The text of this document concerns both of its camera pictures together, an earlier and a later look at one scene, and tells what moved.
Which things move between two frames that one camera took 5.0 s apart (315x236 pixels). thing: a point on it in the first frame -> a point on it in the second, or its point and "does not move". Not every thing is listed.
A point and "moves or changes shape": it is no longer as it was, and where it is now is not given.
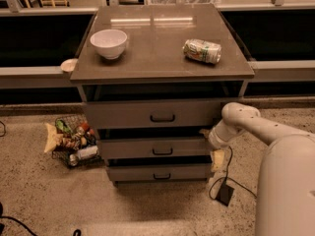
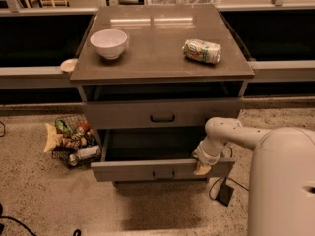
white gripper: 214,141 -> 208,158
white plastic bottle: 88,151 does not move
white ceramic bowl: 108,42 does not move
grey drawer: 155,147 moves or changes shape
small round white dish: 68,65 does not move
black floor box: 224,194 does not move
